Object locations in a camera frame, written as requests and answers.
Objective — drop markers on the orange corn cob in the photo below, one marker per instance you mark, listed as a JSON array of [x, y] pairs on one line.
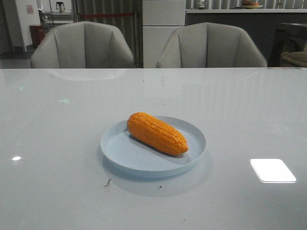
[[157, 133]]

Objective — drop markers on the light blue round plate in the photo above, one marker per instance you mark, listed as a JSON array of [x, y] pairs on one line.
[[131, 156]]

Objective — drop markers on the grey upholstered chair right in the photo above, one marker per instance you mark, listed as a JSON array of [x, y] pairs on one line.
[[210, 45]]

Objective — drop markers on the grey upholstered chair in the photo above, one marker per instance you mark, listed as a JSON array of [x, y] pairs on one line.
[[210, 45], [83, 45]]

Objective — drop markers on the white cabinet with drawers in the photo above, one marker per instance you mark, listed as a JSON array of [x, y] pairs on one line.
[[159, 19]]

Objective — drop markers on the grey upholstered chair left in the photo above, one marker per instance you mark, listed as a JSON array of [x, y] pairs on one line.
[[83, 45]]

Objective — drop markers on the red barrier belt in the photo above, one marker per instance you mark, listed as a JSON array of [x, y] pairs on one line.
[[114, 15]]

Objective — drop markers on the dark grey counter cabinet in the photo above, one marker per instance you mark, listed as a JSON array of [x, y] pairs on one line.
[[260, 24]]

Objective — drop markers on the red bin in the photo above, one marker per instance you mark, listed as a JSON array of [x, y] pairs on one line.
[[37, 34]]

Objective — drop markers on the fruit bowl on counter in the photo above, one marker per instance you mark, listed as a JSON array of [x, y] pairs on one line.
[[248, 4]]

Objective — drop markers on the olive cushion seat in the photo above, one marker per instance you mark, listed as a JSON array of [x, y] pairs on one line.
[[294, 59]]

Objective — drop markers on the metal frame table background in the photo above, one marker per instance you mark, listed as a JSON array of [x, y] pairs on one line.
[[51, 19]]

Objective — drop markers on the pink wall notice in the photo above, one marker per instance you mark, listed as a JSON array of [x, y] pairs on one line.
[[29, 9]]

